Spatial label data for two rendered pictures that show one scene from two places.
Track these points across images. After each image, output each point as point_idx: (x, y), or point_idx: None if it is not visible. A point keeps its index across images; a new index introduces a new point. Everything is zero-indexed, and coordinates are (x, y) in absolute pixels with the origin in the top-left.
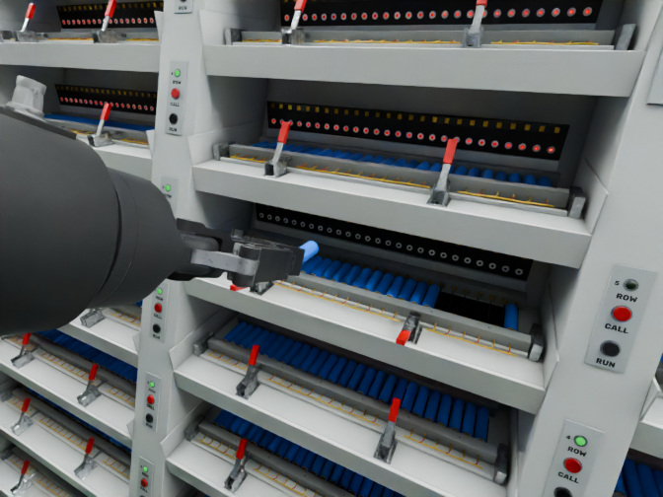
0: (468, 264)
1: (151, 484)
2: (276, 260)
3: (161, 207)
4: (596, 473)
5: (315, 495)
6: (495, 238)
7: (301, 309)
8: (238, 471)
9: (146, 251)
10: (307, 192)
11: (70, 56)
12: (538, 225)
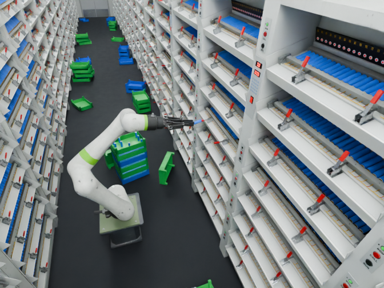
0: None
1: (195, 156)
2: (178, 126)
3: (162, 122)
4: (238, 181)
5: (218, 171)
6: (232, 128)
7: (212, 129)
8: (206, 160)
9: (160, 126)
10: (212, 104)
11: (186, 48)
12: (235, 129)
